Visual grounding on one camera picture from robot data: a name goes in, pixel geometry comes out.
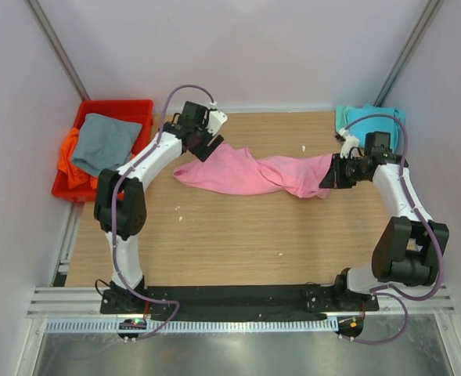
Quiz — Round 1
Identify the pink t shirt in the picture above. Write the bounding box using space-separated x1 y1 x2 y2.
173 143 332 198

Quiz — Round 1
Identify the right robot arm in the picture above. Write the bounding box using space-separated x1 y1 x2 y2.
320 128 449 310

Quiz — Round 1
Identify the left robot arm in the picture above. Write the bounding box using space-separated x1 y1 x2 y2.
94 101 228 313

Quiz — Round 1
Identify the teal folded t shirt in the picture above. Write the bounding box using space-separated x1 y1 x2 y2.
335 104 405 151

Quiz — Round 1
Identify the red plastic bin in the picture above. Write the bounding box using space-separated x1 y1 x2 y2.
52 99 153 202

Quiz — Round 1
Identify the grey t shirt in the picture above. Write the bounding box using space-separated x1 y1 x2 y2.
70 113 142 177

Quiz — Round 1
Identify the orange t shirt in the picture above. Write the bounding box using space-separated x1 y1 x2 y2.
57 128 98 190

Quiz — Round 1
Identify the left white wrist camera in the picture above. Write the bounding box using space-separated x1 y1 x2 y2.
206 102 228 136

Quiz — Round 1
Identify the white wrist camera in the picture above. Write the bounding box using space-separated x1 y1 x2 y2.
206 102 228 136
335 128 359 159

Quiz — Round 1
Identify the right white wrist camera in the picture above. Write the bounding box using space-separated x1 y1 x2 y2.
335 128 359 159

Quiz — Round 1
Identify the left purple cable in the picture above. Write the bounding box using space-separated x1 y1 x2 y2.
110 83 181 340

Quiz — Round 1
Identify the purple cable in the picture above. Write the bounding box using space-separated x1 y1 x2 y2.
110 83 181 340
338 114 447 345

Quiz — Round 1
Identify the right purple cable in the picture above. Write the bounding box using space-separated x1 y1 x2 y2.
338 114 447 345

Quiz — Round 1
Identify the right corner metal post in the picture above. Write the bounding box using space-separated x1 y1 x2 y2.
373 0 444 107

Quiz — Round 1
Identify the corner metal post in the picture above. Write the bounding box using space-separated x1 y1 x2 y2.
373 0 444 107
24 0 90 101

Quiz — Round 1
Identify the slotted cable duct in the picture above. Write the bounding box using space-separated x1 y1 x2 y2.
45 316 338 334

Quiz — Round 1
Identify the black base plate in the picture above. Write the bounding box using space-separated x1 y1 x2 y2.
99 284 380 315

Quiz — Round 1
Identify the left corner metal post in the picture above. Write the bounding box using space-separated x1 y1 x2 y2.
24 0 90 101

